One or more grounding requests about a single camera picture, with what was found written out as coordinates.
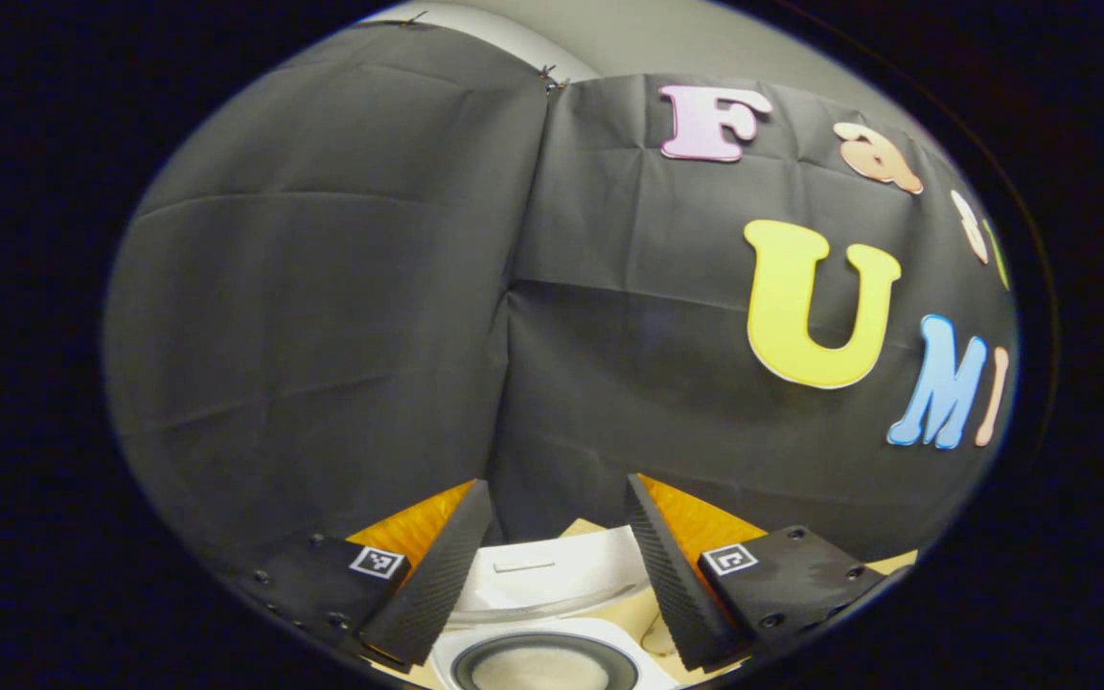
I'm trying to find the black backdrop cloth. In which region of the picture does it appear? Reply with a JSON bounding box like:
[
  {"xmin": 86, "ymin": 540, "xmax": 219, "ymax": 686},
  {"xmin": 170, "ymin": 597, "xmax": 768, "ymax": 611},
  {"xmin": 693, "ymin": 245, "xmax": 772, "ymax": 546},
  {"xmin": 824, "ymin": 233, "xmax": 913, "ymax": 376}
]
[{"xmin": 102, "ymin": 19, "xmax": 1023, "ymax": 576}]

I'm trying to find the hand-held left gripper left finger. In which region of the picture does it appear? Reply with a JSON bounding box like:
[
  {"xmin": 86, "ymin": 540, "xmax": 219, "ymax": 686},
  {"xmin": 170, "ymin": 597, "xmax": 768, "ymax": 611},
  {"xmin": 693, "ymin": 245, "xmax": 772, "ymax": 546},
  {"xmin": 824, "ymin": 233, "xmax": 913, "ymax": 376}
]
[{"xmin": 236, "ymin": 479, "xmax": 495, "ymax": 670}]

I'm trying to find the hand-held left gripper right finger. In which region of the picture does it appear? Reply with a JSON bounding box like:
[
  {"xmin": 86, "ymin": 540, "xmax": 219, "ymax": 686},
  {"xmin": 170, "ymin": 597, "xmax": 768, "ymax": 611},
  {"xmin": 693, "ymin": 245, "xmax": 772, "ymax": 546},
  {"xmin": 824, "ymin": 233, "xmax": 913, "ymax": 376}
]
[{"xmin": 624, "ymin": 471, "xmax": 909, "ymax": 672}]

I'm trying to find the white rice cooker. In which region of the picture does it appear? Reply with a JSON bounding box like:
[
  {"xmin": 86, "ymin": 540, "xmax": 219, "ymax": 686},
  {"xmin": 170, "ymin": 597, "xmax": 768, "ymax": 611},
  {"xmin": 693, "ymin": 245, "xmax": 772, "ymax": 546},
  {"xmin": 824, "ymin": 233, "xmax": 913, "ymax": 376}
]
[{"xmin": 427, "ymin": 525, "xmax": 682, "ymax": 690}]

